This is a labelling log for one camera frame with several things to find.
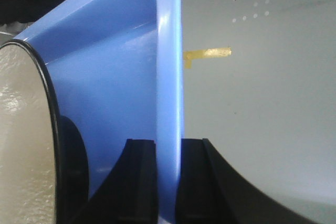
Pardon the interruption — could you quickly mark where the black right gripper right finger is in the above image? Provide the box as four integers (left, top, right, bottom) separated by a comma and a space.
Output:
175, 137, 297, 224

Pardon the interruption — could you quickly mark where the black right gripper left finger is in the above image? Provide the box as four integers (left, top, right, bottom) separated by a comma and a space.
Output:
76, 139, 159, 223

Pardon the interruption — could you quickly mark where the beige plate with black rim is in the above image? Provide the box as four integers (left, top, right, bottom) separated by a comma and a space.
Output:
1, 40, 89, 223

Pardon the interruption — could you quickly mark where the blue plastic tray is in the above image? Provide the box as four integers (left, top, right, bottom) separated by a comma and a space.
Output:
17, 0, 183, 223

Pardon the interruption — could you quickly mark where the yellow tape strip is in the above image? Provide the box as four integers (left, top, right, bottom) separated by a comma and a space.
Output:
183, 47, 232, 69

